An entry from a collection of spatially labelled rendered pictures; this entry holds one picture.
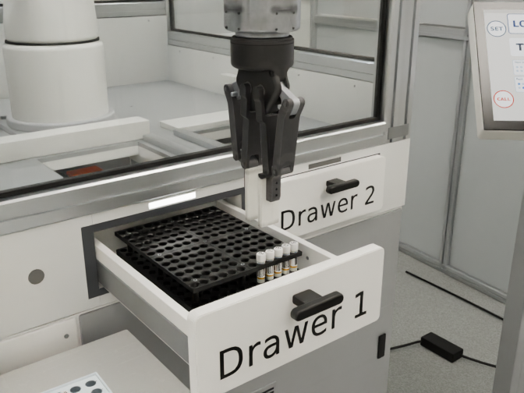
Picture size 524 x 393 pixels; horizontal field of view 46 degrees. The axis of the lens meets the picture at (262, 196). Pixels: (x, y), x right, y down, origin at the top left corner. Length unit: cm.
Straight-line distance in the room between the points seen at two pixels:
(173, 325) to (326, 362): 64
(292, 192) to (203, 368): 46
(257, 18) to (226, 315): 32
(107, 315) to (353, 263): 39
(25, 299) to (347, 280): 43
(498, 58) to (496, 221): 131
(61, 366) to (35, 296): 10
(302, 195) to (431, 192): 179
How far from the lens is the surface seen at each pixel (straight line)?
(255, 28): 70
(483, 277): 276
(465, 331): 248
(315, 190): 111
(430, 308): 259
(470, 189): 269
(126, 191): 92
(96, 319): 97
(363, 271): 81
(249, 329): 71
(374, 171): 121
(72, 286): 93
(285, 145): 73
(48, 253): 89
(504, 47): 145
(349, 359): 139
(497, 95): 138
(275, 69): 72
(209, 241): 90
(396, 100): 124
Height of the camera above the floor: 127
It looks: 20 degrees down
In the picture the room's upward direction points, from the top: straight up
